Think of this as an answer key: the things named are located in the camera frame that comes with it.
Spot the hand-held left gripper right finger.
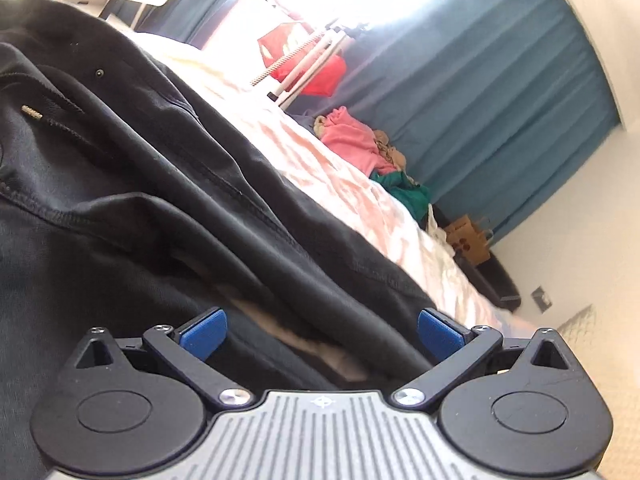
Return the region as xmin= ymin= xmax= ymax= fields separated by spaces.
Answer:
xmin=391 ymin=307 xmax=572 ymax=407

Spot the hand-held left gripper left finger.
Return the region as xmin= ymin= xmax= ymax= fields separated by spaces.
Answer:
xmin=74 ymin=307 xmax=252 ymax=407

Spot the white clothes rack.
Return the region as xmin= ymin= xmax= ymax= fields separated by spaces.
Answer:
xmin=248 ymin=19 xmax=372 ymax=110

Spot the black sofa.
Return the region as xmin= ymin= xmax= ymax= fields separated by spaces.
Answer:
xmin=452 ymin=249 xmax=524 ymax=314

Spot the brown paper bag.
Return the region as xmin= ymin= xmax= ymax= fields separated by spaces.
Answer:
xmin=443 ymin=213 xmax=494 ymax=267

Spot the white cloth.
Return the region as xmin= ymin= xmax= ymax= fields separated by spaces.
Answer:
xmin=425 ymin=202 xmax=454 ymax=254

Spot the cream quilted pillow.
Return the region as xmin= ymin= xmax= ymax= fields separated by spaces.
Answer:
xmin=552 ymin=302 xmax=640 ymax=461

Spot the green cloth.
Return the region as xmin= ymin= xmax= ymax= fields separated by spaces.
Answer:
xmin=369 ymin=169 xmax=434 ymax=217

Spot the beige cloth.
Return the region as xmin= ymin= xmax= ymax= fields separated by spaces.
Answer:
xmin=371 ymin=129 xmax=409 ymax=171

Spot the pastel tie-dye duvet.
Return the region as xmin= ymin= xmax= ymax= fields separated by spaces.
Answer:
xmin=107 ymin=15 xmax=546 ymax=383

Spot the pink cloth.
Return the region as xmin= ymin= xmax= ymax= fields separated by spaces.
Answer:
xmin=319 ymin=106 xmax=397 ymax=174

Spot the blue curtain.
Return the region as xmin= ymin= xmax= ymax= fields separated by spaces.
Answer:
xmin=102 ymin=0 xmax=253 ymax=52
xmin=280 ymin=0 xmax=624 ymax=252

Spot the red garment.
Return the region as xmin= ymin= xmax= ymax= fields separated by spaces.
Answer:
xmin=257 ymin=22 xmax=348 ymax=99

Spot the wall socket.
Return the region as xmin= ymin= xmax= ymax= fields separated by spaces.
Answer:
xmin=530 ymin=285 xmax=554 ymax=314

